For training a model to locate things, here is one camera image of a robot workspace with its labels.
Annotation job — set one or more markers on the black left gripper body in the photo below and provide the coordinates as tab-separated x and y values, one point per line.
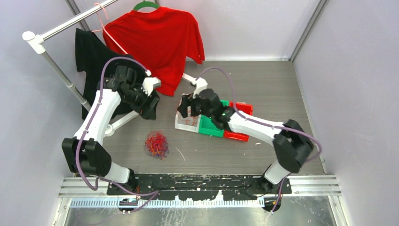
136	98

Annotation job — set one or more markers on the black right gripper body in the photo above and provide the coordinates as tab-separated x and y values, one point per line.
197	108

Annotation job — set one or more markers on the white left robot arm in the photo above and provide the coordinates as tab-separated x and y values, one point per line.
84	152

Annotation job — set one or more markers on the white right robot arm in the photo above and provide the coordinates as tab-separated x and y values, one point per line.
291	144

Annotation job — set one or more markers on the white plastic bin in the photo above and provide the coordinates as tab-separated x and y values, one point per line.
190	124

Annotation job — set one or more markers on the green plastic bin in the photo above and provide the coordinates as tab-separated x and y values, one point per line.
207	127

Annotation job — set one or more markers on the red plastic bin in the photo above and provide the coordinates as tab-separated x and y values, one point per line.
237	128

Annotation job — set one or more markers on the black t-shirt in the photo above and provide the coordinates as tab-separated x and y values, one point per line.
90	57

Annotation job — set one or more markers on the red t-shirt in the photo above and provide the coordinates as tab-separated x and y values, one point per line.
161	40

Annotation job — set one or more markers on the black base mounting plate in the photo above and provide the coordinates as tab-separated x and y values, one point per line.
197	187

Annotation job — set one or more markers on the green clothes hanger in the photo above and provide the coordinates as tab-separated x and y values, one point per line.
145	4

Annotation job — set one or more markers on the metal clothes rack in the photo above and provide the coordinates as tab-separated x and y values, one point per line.
57	44

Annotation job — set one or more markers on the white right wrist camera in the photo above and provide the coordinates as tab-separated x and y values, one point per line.
199	84

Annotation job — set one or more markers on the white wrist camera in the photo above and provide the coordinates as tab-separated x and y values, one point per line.
199	84
150	83

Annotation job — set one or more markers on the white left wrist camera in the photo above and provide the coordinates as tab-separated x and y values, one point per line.
150	83

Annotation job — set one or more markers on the white slotted cable duct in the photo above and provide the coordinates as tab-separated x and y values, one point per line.
116	202

